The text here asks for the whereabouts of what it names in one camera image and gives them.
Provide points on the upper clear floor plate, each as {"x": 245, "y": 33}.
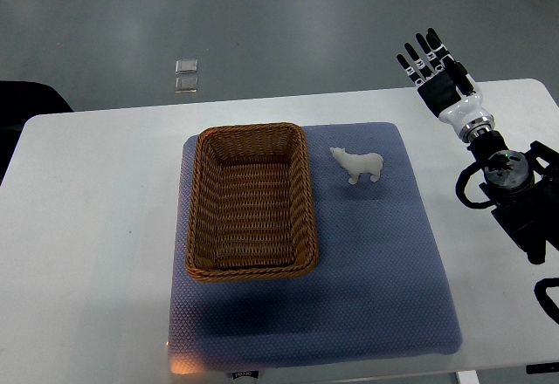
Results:
{"x": 186, "y": 66}

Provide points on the white bear figurine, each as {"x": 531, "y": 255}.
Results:
{"x": 357, "y": 164}

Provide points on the clear floor plate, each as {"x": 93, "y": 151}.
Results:
{"x": 186, "y": 66}
{"x": 186, "y": 84}

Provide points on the brown wicker basket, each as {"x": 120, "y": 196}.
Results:
{"x": 251, "y": 205}

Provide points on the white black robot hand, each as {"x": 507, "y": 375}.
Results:
{"x": 446, "y": 87}

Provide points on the black chair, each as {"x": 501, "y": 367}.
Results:
{"x": 21, "y": 101}

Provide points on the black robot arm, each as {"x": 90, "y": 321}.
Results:
{"x": 521, "y": 189}

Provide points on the blue textured mat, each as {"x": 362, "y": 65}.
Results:
{"x": 379, "y": 290}

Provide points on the black table control panel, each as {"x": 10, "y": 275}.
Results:
{"x": 543, "y": 368}

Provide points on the black table label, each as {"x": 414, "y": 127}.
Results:
{"x": 251, "y": 374}

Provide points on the lower clear floor plate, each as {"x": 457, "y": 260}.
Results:
{"x": 186, "y": 84}

